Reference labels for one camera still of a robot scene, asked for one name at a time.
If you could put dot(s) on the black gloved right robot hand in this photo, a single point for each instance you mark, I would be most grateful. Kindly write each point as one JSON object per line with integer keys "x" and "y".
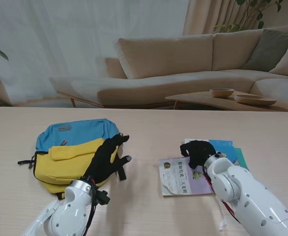
{"x": 200, "y": 152}

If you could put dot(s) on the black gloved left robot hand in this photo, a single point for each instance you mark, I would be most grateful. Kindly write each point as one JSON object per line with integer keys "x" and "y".
{"x": 102, "y": 164}

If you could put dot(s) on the blue and white book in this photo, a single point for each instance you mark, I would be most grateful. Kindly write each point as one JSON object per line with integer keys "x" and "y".
{"x": 223, "y": 147}

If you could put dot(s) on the purple and white book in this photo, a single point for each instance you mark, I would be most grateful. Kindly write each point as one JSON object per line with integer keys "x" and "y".
{"x": 180, "y": 179}

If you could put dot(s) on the blue and yellow school backpack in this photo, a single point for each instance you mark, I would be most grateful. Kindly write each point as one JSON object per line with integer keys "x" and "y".
{"x": 65, "y": 157}

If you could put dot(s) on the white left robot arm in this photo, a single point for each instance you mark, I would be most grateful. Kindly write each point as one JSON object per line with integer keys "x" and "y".
{"x": 67, "y": 211}

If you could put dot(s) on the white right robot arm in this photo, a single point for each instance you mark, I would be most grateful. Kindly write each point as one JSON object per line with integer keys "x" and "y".
{"x": 244, "y": 194}

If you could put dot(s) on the teal book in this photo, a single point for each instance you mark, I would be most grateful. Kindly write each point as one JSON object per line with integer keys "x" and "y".
{"x": 241, "y": 158}

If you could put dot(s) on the wooden coffee table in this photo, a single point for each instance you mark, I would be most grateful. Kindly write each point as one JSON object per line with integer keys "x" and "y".
{"x": 195, "y": 98}

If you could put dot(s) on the small deep wooden bowl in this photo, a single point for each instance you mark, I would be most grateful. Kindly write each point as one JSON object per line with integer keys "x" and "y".
{"x": 222, "y": 93}

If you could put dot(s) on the small white scrap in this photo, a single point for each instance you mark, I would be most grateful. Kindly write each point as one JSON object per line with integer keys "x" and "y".
{"x": 223, "y": 223}

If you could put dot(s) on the wide shallow wooden bowl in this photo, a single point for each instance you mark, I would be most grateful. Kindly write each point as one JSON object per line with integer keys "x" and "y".
{"x": 254, "y": 100}

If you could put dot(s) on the beige sofa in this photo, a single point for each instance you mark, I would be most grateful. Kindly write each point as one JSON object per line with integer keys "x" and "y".
{"x": 170, "y": 81}

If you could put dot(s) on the grey sofa cushion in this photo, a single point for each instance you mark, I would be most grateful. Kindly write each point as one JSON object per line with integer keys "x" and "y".
{"x": 269, "y": 49}

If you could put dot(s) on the tall green leafy plant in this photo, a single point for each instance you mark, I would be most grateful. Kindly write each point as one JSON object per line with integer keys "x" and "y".
{"x": 228, "y": 27}

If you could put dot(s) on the white sheer curtain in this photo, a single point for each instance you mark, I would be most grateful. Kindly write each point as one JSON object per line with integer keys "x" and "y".
{"x": 60, "y": 37}

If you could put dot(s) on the beige curtain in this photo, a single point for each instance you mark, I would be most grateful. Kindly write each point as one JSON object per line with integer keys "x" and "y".
{"x": 198, "y": 17}

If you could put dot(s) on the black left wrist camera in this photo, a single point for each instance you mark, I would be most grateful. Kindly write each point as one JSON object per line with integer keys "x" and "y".
{"x": 103, "y": 196}

